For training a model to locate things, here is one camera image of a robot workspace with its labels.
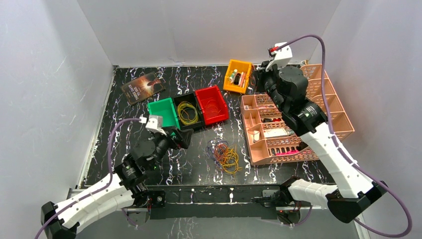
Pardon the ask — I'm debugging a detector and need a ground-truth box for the dark book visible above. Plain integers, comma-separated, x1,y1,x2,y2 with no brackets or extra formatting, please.
120,72,165,106

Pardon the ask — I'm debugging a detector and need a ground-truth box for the pink desk organizer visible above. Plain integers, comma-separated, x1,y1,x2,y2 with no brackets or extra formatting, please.
240,76,354,165

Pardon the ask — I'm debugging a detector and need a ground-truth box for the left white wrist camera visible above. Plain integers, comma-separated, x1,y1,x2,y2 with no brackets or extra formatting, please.
140,115,167,135

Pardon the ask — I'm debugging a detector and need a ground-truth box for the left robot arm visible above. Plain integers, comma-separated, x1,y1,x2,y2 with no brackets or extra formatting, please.
41,126,194,239

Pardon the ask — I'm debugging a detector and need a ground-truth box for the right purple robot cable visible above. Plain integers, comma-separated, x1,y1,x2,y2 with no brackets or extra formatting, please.
273,34,413,238

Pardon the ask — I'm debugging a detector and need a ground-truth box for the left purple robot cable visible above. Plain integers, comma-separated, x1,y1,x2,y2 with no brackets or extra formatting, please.
33,117,147,239

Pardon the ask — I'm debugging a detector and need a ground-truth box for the orange-yellow plastic bin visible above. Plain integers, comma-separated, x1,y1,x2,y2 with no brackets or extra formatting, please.
223,59,252,94

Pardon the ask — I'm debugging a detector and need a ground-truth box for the orange wire in red bin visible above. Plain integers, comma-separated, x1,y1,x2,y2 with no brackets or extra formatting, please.
206,99,223,120

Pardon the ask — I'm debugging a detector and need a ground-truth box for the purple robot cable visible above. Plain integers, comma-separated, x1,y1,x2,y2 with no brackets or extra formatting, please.
273,34,413,238
33,117,147,239

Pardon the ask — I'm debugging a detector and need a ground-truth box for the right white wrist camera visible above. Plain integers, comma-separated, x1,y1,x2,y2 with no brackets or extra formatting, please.
265,42,293,72

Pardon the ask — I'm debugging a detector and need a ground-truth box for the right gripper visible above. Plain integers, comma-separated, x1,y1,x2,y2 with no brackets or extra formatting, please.
253,60,288,113

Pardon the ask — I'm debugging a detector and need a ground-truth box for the pink item in organizer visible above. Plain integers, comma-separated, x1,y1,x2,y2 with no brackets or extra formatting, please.
275,150,300,156

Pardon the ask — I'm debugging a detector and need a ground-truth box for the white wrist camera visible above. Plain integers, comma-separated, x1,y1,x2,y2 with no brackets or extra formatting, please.
265,42,293,72
140,115,167,135

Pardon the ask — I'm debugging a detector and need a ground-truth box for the white eraser in organizer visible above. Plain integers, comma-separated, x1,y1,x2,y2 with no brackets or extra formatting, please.
252,130,260,143

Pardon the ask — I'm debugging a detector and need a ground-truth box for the yellow tangled wire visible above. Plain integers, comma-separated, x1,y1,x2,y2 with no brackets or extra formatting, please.
220,145,243,175

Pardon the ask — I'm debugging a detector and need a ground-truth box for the yellow-green wire coil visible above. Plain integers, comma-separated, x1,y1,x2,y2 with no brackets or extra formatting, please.
177,101,200,126

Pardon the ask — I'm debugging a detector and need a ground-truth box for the orange wire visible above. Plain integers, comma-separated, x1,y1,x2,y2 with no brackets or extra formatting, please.
213,142,236,166
206,99,223,120

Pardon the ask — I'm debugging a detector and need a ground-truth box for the red plastic bin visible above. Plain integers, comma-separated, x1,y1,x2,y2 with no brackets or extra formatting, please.
195,85,229,125

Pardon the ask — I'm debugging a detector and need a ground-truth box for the green plastic bin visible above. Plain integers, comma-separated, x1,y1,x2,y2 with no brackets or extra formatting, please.
147,98,180,128

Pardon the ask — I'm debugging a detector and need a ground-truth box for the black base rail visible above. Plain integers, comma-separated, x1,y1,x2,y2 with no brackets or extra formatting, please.
64,184,333,228

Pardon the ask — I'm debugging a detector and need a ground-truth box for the black plastic bin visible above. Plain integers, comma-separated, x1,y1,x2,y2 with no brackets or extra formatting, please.
172,92,205,131

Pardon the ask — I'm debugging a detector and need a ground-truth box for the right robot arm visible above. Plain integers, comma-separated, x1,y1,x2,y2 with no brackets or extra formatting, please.
253,61,386,223

